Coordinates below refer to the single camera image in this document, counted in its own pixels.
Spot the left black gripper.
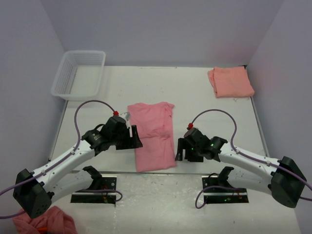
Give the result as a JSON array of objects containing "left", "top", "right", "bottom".
[{"left": 111, "top": 125, "right": 142, "bottom": 150}]

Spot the pink t shirt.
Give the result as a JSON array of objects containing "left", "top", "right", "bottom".
[{"left": 128, "top": 102, "right": 176, "bottom": 173}]

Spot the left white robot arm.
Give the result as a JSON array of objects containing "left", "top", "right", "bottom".
[{"left": 13, "top": 116, "right": 143, "bottom": 218}]

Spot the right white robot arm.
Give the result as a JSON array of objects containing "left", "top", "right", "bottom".
[{"left": 175, "top": 128, "right": 307, "bottom": 208}]

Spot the white plastic basket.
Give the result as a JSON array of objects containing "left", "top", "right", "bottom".
[{"left": 51, "top": 50, "right": 106, "bottom": 101}]

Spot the folded salmon t shirt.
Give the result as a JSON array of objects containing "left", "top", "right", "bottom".
[{"left": 208, "top": 66, "right": 254, "bottom": 98}]

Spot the crumpled salmon shirt pile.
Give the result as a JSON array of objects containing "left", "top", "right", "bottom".
[{"left": 13, "top": 206, "right": 78, "bottom": 234}]

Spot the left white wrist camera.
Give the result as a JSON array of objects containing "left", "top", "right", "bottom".
[{"left": 119, "top": 112, "right": 131, "bottom": 128}]

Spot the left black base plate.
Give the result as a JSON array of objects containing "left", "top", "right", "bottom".
[{"left": 70, "top": 173, "right": 117, "bottom": 205}]

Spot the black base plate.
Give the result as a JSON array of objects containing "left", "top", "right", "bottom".
[
  {"left": 202, "top": 175, "right": 249, "bottom": 204},
  {"left": 70, "top": 173, "right": 117, "bottom": 205}
]

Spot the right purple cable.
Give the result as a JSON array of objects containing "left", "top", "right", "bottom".
[{"left": 187, "top": 109, "right": 312, "bottom": 210}]

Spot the purple cable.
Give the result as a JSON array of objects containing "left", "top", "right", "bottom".
[
  {"left": 187, "top": 109, "right": 312, "bottom": 210},
  {"left": 0, "top": 99, "right": 122, "bottom": 220}
]

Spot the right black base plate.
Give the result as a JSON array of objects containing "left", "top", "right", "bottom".
[{"left": 202, "top": 175, "right": 249, "bottom": 204}]

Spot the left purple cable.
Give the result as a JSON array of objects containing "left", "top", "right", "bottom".
[{"left": 0, "top": 99, "right": 122, "bottom": 220}]

